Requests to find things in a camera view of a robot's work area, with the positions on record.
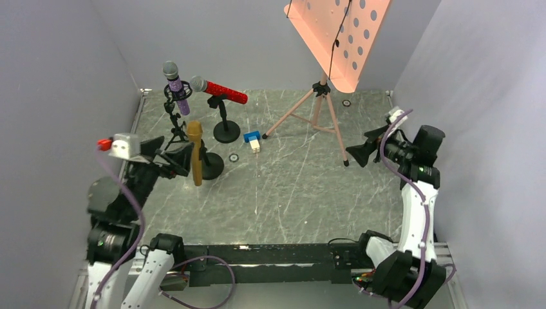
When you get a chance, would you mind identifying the blue white toy block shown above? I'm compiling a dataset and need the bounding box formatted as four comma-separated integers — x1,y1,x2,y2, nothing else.
243,131,261,154

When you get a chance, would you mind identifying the gold microphone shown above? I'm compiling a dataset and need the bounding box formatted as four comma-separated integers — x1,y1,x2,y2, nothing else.
187,120,203,187

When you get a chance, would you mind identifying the purple glitter microphone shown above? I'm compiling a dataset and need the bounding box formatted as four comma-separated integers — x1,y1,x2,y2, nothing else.
162,61,190,116

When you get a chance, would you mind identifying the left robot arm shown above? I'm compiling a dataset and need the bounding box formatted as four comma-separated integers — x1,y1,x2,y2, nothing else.
86,133,193,308

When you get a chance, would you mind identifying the black tripod shock-mount stand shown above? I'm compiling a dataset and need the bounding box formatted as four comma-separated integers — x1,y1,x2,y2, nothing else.
164,85,189,149

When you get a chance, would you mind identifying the red glitter microphone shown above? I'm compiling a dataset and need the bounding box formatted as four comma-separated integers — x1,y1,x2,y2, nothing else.
189,76,248,104

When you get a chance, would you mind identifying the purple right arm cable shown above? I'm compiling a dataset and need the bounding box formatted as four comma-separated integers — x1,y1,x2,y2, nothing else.
352,108,457,309

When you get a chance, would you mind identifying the pink music stand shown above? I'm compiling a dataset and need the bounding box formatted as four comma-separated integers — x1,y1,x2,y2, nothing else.
261,0,391,166

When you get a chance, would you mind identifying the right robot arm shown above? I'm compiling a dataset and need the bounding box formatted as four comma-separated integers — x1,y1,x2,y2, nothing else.
346,125,447,308

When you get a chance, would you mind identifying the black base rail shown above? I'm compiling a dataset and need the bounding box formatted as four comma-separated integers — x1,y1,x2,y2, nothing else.
174,241,374,287

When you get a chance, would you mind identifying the black round-base mic stand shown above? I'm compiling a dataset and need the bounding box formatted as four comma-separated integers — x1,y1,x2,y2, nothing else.
207,95,241,144

